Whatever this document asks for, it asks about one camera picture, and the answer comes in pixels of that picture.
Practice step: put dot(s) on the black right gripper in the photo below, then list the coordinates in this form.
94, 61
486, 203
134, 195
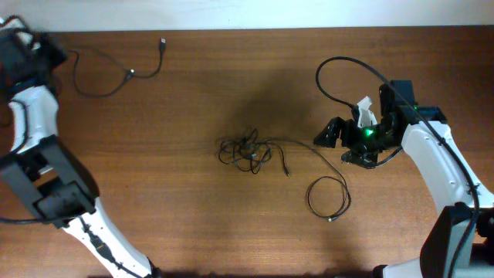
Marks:
348, 133

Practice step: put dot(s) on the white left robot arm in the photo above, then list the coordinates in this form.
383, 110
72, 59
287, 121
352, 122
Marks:
52, 184

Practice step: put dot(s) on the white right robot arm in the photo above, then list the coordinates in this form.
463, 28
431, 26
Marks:
461, 242

